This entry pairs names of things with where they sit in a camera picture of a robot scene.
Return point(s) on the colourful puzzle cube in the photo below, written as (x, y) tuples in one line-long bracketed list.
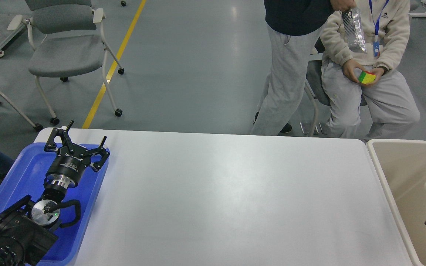
[(366, 77)]

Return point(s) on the seated person cream fleece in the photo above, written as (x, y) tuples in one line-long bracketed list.
[(386, 25)]

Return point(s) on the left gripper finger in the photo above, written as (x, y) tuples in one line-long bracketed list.
[(98, 151), (63, 134)]

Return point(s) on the grey office chair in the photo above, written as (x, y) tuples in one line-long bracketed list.
[(67, 37)]

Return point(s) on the beige plastic bin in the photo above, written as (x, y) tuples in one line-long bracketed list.
[(401, 168)]

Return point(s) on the blue plastic tray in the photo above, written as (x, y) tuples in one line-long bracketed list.
[(26, 177)]

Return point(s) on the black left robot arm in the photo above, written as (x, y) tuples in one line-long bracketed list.
[(47, 198)]

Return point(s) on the standing person dark jacket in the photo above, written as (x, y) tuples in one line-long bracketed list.
[(293, 27)]

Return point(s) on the grey chair under person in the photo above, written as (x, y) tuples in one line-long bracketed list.
[(315, 92)]

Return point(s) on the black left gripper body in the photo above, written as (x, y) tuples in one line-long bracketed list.
[(68, 165)]

